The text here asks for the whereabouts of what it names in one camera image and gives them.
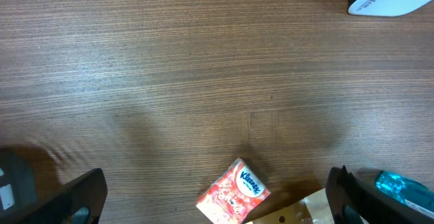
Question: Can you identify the red tissue pack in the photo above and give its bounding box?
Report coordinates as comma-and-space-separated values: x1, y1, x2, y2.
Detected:
196, 158, 271, 224

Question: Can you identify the beige nut snack pouch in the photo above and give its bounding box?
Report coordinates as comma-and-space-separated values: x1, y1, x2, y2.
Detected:
246, 188, 347, 224

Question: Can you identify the dark grey plastic basket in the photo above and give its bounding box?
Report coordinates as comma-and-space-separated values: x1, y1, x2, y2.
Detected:
1, 151, 38, 219

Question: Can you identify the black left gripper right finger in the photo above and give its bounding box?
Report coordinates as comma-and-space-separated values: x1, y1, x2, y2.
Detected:
325, 166, 433, 224

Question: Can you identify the blue mouthwash bottle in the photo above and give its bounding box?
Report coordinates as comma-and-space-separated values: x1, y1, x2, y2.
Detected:
375, 171, 433, 218

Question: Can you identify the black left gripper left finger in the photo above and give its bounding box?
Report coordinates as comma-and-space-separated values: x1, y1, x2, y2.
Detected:
13, 168, 108, 224

